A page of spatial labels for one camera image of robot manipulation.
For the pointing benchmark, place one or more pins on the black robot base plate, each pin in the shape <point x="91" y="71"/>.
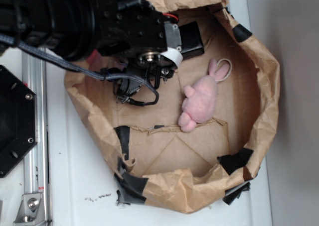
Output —
<point x="17" y="121"/>

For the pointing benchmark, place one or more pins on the brown paper bag tray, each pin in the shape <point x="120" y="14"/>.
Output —
<point x="153" y="161"/>

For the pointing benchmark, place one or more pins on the black leather box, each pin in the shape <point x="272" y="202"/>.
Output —
<point x="191" y="41"/>

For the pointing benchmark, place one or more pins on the pink plush bunny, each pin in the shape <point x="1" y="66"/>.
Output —
<point x="200" y="98"/>

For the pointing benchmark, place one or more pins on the aluminium extrusion rail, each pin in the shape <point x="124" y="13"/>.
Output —
<point x="36" y="169"/>

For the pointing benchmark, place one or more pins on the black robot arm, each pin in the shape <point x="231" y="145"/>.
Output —
<point x="61" y="32"/>

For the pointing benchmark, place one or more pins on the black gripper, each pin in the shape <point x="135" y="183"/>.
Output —
<point x="148" y="40"/>

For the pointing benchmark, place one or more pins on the metal corner bracket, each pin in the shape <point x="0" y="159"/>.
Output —
<point x="31" y="211"/>

